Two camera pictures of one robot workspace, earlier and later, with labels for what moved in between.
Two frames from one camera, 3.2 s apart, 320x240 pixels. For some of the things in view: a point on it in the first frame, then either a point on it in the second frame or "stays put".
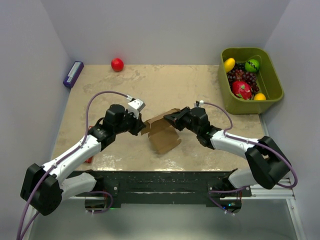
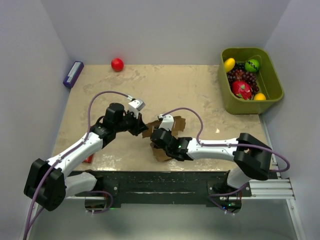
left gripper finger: [140, 122] stays put
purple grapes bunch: [239, 73] stays put
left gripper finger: [136, 128] stays put
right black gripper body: [186, 121] -> [169, 132]
